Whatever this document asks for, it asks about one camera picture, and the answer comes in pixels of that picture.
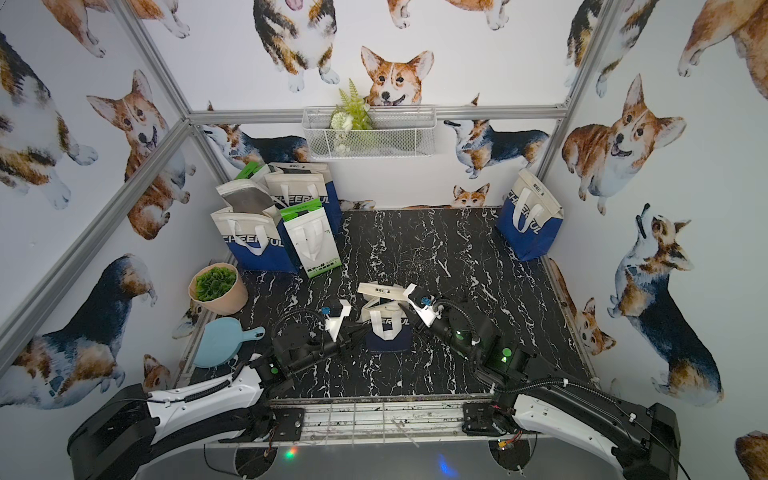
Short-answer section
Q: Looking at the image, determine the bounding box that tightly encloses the green white bag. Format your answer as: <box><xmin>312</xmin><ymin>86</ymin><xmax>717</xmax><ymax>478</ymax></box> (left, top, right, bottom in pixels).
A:
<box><xmin>235</xmin><ymin>162</ymin><xmax>264</xmax><ymax>180</ymax></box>
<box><xmin>280</xmin><ymin>199</ymin><xmax>342</xmax><ymax>279</ymax></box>

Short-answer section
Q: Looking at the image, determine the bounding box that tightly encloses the blue white bag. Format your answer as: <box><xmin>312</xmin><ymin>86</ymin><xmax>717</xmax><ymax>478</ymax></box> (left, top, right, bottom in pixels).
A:
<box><xmin>263</xmin><ymin>163</ymin><xmax>343</xmax><ymax>235</ymax></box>

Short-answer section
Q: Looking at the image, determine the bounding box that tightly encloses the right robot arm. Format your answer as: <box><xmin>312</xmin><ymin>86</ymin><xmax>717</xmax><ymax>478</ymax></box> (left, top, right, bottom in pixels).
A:
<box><xmin>415</xmin><ymin>300</ymin><xmax>687</xmax><ymax>479</ymax></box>

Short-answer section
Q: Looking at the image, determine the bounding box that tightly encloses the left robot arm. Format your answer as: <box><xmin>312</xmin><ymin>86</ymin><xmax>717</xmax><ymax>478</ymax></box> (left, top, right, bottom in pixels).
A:
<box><xmin>67</xmin><ymin>325</ymin><xmax>366</xmax><ymax>479</ymax></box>

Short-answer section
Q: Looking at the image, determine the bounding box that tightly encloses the light blue cutting board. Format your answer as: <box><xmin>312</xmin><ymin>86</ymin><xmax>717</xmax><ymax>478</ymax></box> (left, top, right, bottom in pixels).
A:
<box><xmin>193</xmin><ymin>317</ymin><xmax>266</xmax><ymax>368</ymax></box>

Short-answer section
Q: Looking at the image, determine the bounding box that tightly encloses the potted green plant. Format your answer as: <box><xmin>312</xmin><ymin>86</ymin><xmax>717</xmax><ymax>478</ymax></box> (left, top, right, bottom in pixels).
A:
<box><xmin>188</xmin><ymin>263</ymin><xmax>249</xmax><ymax>316</ymax></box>

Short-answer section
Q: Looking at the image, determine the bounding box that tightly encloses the fern and white flower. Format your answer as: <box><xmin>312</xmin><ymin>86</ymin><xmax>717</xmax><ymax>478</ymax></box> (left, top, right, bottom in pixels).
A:
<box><xmin>330</xmin><ymin>79</ymin><xmax>375</xmax><ymax>155</ymax></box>

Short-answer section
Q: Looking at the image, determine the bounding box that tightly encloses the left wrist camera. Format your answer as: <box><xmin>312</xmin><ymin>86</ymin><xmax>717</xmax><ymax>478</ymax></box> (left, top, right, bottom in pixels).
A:
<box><xmin>321</xmin><ymin>299</ymin><xmax>352</xmax><ymax>342</ymax></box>

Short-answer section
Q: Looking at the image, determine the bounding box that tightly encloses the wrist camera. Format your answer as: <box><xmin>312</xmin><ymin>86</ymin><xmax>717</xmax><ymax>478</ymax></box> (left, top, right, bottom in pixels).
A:
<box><xmin>404</xmin><ymin>283</ymin><xmax>441</xmax><ymax>328</ymax></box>
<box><xmin>321</xmin><ymin>299</ymin><xmax>352</xmax><ymax>342</ymax></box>

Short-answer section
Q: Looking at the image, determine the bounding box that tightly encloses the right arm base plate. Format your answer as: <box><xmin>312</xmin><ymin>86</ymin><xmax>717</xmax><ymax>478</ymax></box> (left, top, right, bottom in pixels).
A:
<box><xmin>461</xmin><ymin>402</ymin><xmax>518</xmax><ymax>437</ymax></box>

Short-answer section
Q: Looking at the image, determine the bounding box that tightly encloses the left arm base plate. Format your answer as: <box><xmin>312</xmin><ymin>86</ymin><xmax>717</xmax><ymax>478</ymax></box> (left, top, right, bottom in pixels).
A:
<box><xmin>241</xmin><ymin>408</ymin><xmax>306</xmax><ymax>443</ymax></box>

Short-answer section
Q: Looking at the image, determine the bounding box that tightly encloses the aluminium front rail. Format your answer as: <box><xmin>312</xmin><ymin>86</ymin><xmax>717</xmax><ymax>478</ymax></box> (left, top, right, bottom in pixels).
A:
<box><xmin>179</xmin><ymin>392</ymin><xmax>628</xmax><ymax>448</ymax></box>

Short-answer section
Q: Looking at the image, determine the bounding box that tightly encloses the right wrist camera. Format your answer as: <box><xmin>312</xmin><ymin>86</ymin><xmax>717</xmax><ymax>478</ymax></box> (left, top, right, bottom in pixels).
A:
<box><xmin>404</xmin><ymin>283</ymin><xmax>441</xmax><ymax>328</ymax></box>

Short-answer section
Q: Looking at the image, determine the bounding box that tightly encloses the white wire basket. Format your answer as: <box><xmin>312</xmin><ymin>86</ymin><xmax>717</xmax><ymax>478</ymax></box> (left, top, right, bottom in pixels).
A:
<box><xmin>302</xmin><ymin>106</ymin><xmax>437</xmax><ymax>160</ymax></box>

